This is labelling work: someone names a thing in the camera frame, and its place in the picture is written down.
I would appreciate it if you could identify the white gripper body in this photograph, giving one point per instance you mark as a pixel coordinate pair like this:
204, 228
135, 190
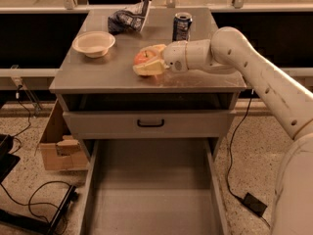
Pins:
175, 56

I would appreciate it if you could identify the red apple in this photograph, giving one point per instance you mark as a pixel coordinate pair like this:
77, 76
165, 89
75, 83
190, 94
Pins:
143, 56

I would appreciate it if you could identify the grey drawer cabinet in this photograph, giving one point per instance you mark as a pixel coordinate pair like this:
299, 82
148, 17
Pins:
109, 84

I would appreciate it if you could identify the white bowl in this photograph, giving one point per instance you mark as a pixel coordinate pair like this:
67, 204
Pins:
93, 44

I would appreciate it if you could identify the blue chip bag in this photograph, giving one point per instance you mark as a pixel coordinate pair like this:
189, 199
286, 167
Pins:
131, 17

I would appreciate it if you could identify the cardboard box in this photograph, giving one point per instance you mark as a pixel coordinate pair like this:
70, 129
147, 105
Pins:
59, 150

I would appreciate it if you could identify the closed drawer with black handle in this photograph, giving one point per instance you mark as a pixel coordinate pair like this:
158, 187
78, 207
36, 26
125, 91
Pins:
131, 125

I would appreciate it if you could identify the blue soda can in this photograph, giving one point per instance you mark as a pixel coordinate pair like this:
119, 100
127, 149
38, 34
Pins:
181, 26

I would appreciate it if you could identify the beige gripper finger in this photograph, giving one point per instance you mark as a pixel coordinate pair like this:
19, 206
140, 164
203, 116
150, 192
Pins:
157, 49
149, 68

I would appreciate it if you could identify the open grey drawer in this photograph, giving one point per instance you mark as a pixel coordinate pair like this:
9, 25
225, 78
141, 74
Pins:
152, 187

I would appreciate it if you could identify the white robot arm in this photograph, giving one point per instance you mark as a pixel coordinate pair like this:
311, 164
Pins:
289, 102

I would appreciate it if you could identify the black power adapter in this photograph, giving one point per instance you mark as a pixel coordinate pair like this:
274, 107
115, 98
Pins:
254, 205

